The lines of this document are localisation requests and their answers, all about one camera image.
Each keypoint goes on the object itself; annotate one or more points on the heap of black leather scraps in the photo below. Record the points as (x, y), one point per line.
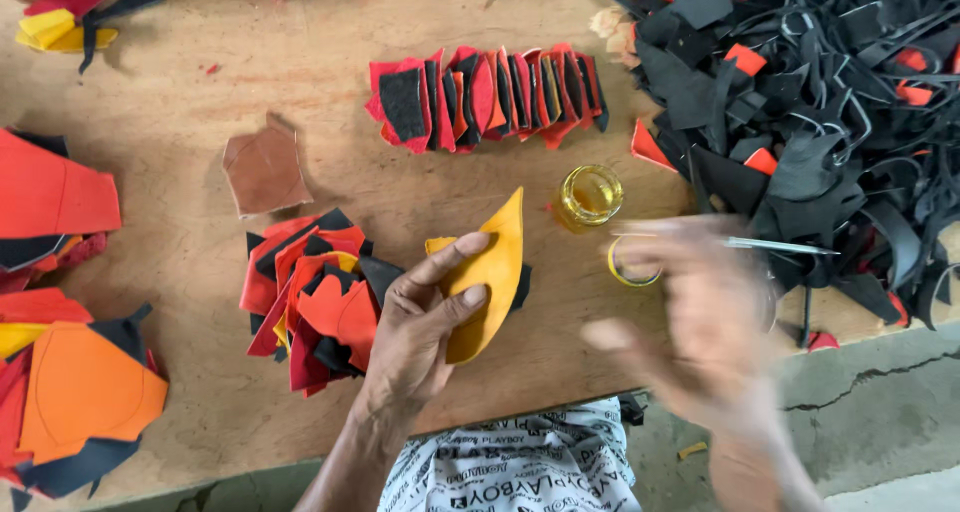
(810, 137)

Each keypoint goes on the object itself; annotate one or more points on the thin metal glue brush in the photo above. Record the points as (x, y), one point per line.
(780, 246)

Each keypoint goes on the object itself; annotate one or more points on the glass jar of yellow glue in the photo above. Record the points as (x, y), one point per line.
(589, 197)

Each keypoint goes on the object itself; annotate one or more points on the person's left hand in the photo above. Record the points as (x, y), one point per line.
(409, 347)

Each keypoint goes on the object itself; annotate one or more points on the pile of yellow red scraps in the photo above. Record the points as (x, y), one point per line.
(79, 13)

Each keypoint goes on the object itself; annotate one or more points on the person's right hand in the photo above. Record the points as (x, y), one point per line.
(697, 332)

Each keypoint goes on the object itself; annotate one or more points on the red triangular leather piece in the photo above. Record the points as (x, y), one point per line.
(649, 148)

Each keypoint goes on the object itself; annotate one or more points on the small red leather scrap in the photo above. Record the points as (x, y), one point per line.
(822, 341)

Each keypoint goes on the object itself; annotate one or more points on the pile of orange navy sheets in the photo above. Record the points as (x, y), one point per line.
(71, 396)

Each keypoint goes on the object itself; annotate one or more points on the yellow leather piece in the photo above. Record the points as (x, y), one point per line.
(487, 279)

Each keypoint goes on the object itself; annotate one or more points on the row of red black pieces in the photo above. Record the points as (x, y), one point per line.
(480, 96)

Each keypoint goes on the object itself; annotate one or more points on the stack of red orange sheets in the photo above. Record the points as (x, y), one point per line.
(49, 204)

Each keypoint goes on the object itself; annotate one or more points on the brown leather piece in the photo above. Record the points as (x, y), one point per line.
(264, 171)

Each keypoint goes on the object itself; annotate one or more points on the yellow jar lid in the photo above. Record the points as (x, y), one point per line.
(634, 263)

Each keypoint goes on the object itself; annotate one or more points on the pile of red black pieces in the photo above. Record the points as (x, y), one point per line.
(315, 302)

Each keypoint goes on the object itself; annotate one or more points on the white printed garment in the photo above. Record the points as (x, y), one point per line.
(517, 463)

